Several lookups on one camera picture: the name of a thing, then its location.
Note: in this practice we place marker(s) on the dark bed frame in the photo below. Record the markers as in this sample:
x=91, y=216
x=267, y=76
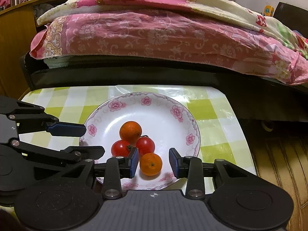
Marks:
x=251, y=97

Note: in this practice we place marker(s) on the orange tangerine in plate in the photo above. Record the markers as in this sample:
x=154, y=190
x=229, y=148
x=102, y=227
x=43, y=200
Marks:
x=130, y=131

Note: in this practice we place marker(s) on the white floral plate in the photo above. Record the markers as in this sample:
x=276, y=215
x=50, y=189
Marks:
x=167, y=122

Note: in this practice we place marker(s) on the wooden cabinet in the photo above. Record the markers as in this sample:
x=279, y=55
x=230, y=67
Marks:
x=18, y=28

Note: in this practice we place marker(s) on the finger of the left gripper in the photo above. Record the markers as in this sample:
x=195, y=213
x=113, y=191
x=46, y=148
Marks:
x=48, y=123
x=69, y=155

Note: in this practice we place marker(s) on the cream pink floral blanket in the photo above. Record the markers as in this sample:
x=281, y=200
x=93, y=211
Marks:
x=223, y=10

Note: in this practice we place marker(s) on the red cherry tomato in plate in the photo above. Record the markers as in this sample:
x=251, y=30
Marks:
x=145, y=145

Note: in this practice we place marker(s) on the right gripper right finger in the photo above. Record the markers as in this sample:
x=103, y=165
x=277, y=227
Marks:
x=191, y=168

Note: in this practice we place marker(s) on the pink floral quilt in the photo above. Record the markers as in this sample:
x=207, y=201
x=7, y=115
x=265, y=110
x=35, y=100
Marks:
x=159, y=34

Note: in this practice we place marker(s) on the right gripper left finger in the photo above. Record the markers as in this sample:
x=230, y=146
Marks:
x=117, y=168

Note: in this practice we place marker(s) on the red cherry tomato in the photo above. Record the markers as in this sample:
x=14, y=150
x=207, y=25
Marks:
x=121, y=148
x=145, y=145

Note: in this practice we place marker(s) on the dark wooden headboard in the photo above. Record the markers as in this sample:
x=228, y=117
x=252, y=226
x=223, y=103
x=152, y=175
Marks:
x=293, y=17

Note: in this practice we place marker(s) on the small orange tangerine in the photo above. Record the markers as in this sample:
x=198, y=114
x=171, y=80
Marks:
x=150, y=164

